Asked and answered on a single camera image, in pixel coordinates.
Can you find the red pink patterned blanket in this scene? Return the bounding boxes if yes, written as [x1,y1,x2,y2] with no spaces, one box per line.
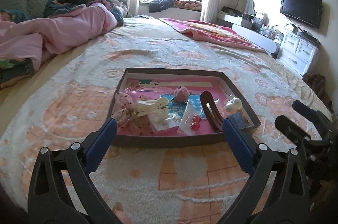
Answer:
[159,18,266,53]

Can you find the pink quilt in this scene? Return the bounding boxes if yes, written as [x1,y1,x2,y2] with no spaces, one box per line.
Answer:
[1,0,118,72]

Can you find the cream peach bed blanket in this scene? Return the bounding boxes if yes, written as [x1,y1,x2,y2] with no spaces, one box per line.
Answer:
[1,19,329,223]

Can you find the dark clothes on sill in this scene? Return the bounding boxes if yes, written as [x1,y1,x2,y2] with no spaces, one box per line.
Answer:
[148,0,202,13]

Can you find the person's left hand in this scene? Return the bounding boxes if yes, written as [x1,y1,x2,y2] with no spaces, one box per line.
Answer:
[112,202,131,224]

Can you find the brown oval hair clip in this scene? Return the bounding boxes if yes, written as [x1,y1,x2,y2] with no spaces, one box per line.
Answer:
[200,91,224,132]

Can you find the black flat television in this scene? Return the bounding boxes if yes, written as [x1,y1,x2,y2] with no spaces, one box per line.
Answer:
[279,0,323,29]

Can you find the pink pompom hair clip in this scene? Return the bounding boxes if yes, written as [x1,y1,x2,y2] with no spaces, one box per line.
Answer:
[171,86,190,104]

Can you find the dark floral duvet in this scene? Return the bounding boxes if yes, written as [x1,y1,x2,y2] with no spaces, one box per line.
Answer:
[1,0,124,88]

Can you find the pink children's book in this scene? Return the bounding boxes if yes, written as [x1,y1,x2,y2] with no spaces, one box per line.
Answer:
[110,74,231,142]

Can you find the white drawer cabinet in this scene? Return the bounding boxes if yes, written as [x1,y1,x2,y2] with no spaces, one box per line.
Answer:
[277,32,320,77]

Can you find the bagged red ball earrings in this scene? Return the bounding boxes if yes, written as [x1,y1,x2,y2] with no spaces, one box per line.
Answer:
[178,100,206,136]

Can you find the cream hair claw clip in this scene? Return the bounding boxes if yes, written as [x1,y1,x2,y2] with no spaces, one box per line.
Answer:
[134,97,169,119]

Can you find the white bed footboard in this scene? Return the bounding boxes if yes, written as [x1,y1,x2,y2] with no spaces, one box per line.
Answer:
[232,24,280,55]

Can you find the pink speckled bow scrunchie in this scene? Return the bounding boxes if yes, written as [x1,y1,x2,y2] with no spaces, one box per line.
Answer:
[111,92,154,136]

